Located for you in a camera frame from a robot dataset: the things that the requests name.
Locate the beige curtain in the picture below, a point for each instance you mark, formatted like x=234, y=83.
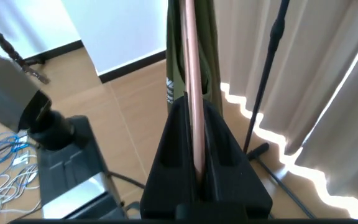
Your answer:
x=322, y=77

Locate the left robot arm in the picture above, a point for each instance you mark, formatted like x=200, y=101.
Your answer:
x=8, y=93

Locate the green printed t-shirt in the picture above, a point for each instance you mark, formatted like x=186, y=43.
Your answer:
x=174, y=56

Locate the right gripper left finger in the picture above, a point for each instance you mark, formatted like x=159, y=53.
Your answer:
x=169, y=193

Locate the pink clothes hanger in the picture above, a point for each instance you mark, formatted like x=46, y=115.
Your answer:
x=194, y=93

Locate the dark brown stand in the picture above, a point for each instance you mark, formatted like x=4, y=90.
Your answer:
x=11, y=51

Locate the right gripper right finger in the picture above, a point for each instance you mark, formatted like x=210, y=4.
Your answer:
x=241, y=196

